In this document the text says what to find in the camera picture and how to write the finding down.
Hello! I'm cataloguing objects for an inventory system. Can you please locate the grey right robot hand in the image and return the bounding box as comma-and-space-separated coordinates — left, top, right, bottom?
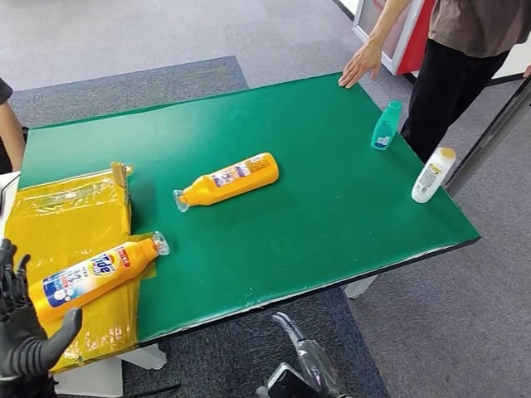
271, 312, 342, 398

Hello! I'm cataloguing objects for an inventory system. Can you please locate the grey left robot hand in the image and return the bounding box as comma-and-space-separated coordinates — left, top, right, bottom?
0, 239, 82, 380

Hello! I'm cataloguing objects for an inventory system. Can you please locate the orange detergent bottle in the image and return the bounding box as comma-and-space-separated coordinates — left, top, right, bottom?
29, 231, 170, 324
173, 153, 279, 214

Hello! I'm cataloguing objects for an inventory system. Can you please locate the white bottle with yellow cap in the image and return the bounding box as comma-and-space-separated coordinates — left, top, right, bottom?
411, 146, 456, 204

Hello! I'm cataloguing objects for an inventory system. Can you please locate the teal plastic bottle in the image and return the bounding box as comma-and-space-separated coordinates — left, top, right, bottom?
370, 100, 403, 151

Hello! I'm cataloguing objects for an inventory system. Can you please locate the yellow plastic-wrapped cardboard box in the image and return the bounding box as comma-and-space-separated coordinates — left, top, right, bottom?
4, 162, 158, 375

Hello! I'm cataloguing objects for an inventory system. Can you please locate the white side table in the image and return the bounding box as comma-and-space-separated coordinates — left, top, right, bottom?
0, 171, 20, 238

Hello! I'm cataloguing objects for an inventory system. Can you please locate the person in black shirt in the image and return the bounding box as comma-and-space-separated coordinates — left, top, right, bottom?
0, 76, 26, 176

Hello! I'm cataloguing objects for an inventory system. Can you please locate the dark metal pole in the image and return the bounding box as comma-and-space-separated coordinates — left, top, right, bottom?
443, 76, 531, 197

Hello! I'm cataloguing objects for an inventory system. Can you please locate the person in brown shirt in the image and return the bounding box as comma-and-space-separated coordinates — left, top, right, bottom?
338, 0, 531, 165

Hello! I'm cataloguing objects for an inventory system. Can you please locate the white and red cabinet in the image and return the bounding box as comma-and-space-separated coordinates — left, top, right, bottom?
353, 0, 531, 88

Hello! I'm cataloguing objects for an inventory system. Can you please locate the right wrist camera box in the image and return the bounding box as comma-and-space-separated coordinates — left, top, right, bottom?
265, 362, 320, 398

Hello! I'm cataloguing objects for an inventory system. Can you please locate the black floor cable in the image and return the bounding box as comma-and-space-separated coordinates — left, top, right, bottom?
124, 383, 182, 398

